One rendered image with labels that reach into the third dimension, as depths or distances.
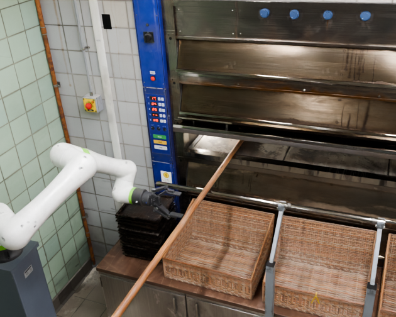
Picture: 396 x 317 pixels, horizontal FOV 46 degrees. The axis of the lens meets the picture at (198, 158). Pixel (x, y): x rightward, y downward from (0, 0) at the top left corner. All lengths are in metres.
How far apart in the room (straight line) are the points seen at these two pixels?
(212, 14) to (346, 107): 0.85
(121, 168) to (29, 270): 0.67
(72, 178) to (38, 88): 1.13
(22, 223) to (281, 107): 1.44
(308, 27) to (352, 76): 0.33
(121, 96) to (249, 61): 0.87
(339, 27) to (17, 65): 1.80
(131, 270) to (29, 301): 0.79
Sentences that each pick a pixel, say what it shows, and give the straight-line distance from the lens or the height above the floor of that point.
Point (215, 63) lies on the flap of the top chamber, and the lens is 2.63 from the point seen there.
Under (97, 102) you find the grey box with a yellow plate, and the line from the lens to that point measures 3.04.
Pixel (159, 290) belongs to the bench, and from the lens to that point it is 2.95.
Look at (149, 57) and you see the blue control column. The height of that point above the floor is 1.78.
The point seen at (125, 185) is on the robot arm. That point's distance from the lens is 2.55.
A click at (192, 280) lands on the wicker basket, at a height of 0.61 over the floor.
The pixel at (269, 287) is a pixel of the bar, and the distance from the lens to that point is 2.52.
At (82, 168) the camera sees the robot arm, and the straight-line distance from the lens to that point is 2.13.
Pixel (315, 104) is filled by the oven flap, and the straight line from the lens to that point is 2.59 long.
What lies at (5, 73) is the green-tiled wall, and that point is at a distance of 2.93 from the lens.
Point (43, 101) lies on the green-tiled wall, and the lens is 3.18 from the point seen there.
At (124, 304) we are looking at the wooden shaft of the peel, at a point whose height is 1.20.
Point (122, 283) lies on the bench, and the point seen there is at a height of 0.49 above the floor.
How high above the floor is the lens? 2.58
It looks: 29 degrees down
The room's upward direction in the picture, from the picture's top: 4 degrees counter-clockwise
